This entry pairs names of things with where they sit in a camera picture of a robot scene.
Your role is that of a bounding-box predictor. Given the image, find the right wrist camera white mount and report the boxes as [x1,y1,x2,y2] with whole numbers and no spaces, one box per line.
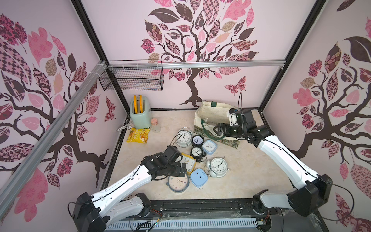
[229,108,238,126]

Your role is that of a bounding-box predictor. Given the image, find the canvas tote bag green handles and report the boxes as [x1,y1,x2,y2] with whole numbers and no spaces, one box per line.
[194,101,240,149]

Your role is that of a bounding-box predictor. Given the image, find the yellow toast slice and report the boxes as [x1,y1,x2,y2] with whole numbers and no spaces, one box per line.
[133,95,138,114]
[139,95,144,113]

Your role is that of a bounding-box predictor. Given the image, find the mint green toaster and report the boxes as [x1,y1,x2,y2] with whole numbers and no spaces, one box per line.
[129,95,152,129]

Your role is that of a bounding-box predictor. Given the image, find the yellow toast slice left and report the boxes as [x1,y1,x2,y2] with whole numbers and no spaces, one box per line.
[133,95,138,114]

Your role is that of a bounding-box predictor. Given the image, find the black wire basket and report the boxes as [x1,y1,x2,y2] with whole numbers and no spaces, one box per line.
[99,59,165,91]

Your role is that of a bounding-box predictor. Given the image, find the black twin bell clock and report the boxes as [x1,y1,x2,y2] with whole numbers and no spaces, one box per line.
[190,147,206,162]

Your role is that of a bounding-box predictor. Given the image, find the yellow corn chips bag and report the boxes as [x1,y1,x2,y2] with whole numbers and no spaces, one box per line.
[127,128,150,144]

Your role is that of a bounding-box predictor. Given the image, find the aluminium frame rail left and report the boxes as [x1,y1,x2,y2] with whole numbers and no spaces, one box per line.
[1,61,107,217]

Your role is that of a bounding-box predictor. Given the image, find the aluminium frame rail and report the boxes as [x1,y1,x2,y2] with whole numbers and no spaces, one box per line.
[108,60,286,69]
[1,61,107,217]

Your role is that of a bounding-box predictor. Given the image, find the blue clock face down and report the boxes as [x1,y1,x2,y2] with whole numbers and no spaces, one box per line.
[190,168,208,188]

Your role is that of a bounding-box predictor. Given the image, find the glass bottle pink cap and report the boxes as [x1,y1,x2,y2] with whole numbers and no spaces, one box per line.
[151,118,161,133]

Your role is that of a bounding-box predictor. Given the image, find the light blue square clock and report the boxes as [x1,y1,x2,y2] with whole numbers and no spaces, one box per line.
[202,140,217,155]

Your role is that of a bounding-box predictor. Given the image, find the black clock purple face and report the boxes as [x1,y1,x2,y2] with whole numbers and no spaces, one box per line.
[191,134,204,147]

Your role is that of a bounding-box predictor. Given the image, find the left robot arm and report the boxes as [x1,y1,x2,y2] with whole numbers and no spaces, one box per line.
[71,146,186,232]

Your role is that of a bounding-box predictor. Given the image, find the aluminium frame rail back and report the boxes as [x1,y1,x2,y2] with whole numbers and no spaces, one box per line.
[108,60,286,69]

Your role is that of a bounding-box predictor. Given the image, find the grey round pastel clock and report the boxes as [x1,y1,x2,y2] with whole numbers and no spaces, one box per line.
[166,175,190,193]

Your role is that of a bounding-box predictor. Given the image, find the yellow toast slice right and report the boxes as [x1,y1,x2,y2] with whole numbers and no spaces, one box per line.
[139,95,144,113]

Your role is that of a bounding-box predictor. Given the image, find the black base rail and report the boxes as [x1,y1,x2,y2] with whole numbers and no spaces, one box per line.
[144,198,261,218]

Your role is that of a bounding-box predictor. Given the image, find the white vented cable duct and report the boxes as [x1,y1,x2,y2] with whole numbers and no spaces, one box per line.
[105,218,258,232]

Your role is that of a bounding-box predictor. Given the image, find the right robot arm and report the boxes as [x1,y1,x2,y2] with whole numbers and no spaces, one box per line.
[213,109,332,217]

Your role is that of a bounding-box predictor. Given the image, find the yellow rectangular alarm clock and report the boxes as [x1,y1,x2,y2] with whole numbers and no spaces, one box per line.
[181,153,197,175]

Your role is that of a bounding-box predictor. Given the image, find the large white twin bell clock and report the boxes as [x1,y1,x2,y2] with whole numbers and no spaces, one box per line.
[206,158,228,178]

